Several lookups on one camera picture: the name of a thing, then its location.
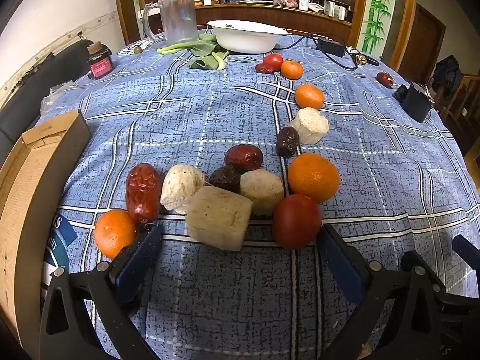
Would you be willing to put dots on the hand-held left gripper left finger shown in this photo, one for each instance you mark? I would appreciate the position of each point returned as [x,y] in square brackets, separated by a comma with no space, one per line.
[139,266]

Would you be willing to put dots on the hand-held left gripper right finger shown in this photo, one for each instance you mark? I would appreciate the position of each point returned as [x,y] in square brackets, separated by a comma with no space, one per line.
[337,262]

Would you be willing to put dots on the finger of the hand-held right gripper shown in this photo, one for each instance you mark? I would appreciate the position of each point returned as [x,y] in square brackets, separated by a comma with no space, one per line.
[459,302]
[465,249]

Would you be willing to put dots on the small orange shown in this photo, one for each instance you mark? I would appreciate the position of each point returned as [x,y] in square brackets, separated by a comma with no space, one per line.
[113,233]

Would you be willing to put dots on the large red tomato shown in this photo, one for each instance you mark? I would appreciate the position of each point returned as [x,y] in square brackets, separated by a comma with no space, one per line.
[296,221]

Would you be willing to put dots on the long red jujube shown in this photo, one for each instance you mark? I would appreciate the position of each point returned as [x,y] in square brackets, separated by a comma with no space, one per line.
[142,192]

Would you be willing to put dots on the round beige fibrous chunk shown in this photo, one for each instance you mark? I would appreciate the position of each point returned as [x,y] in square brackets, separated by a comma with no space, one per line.
[310,124]
[182,192]
[262,192]

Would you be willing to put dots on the large orange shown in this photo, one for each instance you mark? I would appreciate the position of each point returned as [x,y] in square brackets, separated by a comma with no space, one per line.
[313,177]

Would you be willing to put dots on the large beige fibrous chunk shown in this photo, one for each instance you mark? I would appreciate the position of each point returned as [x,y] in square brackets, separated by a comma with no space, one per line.
[218,218]

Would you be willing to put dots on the cardboard box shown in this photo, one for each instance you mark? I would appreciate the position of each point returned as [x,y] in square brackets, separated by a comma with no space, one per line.
[26,210]

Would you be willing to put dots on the dark wrinkled jujube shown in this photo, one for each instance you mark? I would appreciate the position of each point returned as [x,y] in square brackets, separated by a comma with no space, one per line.
[225,178]
[288,141]

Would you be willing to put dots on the round red jujube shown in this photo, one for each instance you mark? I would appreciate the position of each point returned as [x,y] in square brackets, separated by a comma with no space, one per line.
[243,157]

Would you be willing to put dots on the wooden chair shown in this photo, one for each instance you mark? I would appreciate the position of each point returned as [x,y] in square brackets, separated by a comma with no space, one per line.
[467,97]

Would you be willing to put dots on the black box device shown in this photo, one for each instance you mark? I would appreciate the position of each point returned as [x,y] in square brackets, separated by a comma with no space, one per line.
[418,101]

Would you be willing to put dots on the black backpack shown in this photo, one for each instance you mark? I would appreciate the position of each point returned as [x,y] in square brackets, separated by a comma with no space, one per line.
[447,73]

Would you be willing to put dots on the blue plaid tablecloth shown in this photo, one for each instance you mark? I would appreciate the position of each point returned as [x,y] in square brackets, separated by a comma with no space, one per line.
[225,101]

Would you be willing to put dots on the crumpled clear plastic bag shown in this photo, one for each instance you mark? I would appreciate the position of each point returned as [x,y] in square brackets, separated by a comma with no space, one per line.
[56,92]

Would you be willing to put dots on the small red jujube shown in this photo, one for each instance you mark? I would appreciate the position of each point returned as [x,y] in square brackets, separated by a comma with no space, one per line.
[263,68]

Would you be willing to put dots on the jar with pink label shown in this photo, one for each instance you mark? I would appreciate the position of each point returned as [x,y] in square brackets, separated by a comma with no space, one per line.
[99,62]

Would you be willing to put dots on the brown wooden door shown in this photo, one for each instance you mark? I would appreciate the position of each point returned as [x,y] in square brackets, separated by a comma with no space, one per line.
[422,45]

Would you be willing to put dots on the small red tomato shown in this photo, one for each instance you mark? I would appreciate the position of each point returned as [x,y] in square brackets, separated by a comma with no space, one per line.
[272,62]

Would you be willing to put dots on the black power adapter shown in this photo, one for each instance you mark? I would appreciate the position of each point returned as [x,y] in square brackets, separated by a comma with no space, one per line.
[330,47]

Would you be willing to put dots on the black sofa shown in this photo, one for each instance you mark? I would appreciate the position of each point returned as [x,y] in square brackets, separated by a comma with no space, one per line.
[41,71]

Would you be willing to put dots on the green onion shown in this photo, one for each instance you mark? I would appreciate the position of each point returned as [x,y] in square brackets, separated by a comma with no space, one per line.
[176,47]

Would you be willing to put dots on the green bok choy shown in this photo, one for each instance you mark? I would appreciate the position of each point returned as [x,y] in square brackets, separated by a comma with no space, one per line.
[210,54]

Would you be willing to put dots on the white basin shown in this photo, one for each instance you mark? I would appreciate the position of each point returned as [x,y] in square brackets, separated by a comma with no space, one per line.
[247,37]

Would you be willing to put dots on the wooden counter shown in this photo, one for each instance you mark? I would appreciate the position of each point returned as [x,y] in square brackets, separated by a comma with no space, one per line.
[292,17]

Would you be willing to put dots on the clear plastic pitcher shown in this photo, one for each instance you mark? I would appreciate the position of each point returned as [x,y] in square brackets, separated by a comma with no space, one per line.
[178,17]

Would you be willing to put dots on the bamboo wall sticker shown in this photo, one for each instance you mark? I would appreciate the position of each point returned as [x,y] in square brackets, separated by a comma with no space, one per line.
[377,11]

